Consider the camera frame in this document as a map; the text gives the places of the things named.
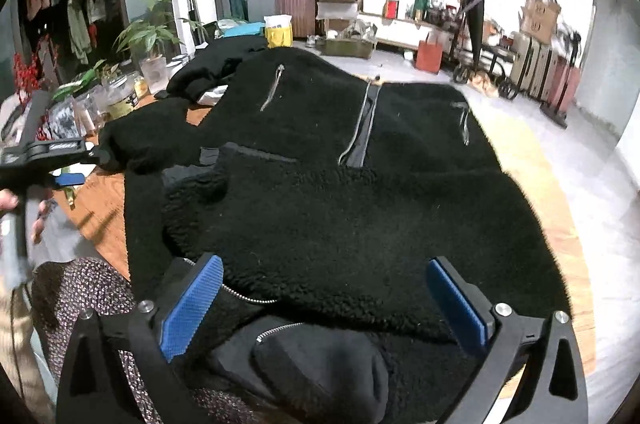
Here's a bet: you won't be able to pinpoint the green potted plant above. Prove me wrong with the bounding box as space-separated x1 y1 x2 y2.
113 0 207 58

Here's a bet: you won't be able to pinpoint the person's left hand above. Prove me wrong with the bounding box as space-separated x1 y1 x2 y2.
0 189 53 244

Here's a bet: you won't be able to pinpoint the green storage crate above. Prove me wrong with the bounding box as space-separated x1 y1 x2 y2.
320 37 376 60

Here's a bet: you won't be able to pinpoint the maroon suitcase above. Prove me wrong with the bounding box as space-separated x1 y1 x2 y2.
277 0 316 38

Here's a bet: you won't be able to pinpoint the frosted glass cup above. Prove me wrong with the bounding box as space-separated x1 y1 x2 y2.
140 55 169 95

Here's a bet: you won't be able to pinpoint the orange paper bag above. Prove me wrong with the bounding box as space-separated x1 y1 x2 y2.
416 40 444 74

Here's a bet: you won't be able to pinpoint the glass jar green label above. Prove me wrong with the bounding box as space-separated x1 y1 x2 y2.
106 72 139 121

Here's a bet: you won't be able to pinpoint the patterned dark trousers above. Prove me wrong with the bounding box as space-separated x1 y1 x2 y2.
32 258 262 423

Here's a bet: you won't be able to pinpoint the row of upright suitcases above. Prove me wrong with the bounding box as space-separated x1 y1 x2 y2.
510 29 582 129

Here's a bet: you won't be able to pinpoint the red box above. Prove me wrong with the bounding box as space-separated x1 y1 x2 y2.
383 0 399 20

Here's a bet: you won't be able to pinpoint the black fleece jacket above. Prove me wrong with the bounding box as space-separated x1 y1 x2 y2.
100 48 570 423

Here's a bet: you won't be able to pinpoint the black folded garment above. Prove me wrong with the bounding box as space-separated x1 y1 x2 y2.
154 36 268 105

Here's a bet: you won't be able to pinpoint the white cloth piece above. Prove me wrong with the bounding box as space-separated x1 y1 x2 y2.
196 84 228 107

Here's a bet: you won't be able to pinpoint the black folding cart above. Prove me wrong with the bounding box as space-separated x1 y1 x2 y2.
450 0 518 101

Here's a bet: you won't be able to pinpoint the brown printed paper bags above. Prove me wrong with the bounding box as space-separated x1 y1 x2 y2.
520 0 561 44

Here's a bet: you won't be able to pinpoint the yellow bag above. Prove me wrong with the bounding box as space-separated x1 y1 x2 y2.
264 14 293 48

